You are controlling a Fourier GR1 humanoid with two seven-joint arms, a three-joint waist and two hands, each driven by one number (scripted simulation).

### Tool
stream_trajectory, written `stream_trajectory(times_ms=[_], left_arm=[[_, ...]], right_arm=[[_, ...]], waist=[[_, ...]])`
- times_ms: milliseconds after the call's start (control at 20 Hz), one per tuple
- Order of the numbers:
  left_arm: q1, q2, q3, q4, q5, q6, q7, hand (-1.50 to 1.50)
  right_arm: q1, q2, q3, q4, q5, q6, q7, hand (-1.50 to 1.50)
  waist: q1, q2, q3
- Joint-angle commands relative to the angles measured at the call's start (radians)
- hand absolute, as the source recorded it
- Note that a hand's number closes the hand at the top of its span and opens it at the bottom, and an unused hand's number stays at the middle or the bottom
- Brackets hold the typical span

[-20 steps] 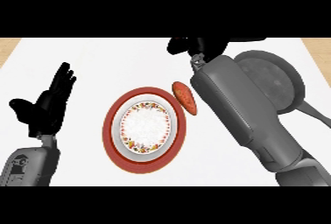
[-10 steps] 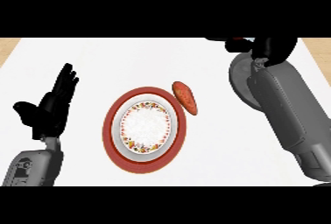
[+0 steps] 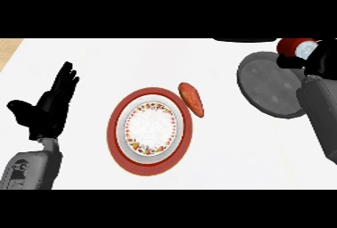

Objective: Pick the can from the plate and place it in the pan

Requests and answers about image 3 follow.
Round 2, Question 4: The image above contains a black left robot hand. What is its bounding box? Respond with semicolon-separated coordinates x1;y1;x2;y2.
5;61;81;142

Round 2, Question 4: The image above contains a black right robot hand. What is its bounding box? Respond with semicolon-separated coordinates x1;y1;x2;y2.
274;38;337;80

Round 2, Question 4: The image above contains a red can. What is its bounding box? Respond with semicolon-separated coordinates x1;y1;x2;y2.
274;37;319;61

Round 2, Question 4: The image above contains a dark grey pan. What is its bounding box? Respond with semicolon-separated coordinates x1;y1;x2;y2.
234;51;307;119

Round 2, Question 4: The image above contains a red rimmed floral plate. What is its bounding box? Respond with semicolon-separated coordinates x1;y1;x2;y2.
104;86;193;177

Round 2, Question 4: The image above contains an orange sweet potato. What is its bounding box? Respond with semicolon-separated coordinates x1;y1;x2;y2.
175;82;205;118

